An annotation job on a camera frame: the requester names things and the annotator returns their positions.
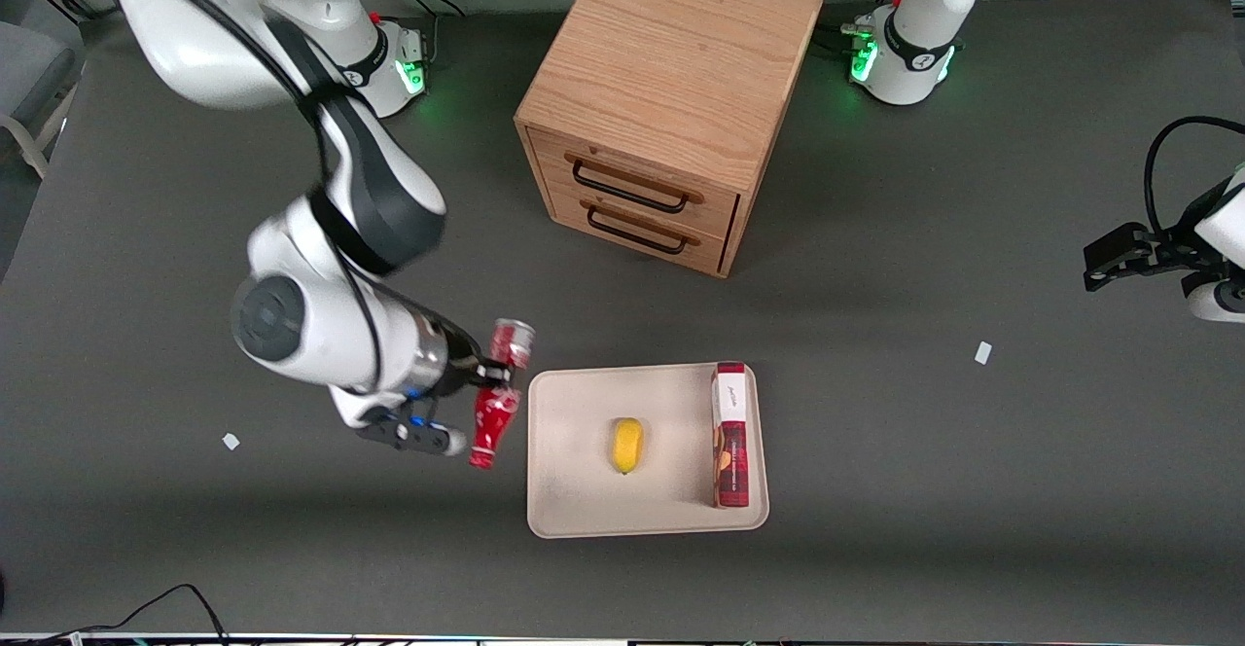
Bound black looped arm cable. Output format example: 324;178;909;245
1144;116;1245;234

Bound black left base cables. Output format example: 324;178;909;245
813;0;911;55

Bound black cable along right arm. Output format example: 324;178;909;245
102;0;385;389

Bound yellow lemon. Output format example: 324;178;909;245
612;417;645;476

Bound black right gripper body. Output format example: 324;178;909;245
436;327;487;398

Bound wooden drawer front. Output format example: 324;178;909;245
548;183;732;279
528;125;742;240

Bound black drawer handle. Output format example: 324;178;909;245
571;159;694;215
586;205;689;257

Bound beige plastic tray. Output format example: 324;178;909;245
526;362;770;540

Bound black cable at table edge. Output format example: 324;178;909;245
0;583;231;646

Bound red soda can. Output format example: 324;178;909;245
469;318;538;471

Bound wooden drawer cabinet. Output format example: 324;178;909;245
514;0;826;280

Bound red white snack box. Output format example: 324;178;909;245
710;362;753;510

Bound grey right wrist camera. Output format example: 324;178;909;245
354;401;469;458

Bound grey chair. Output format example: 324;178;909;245
0;21;79;182

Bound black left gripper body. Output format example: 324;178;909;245
1148;206;1217;279

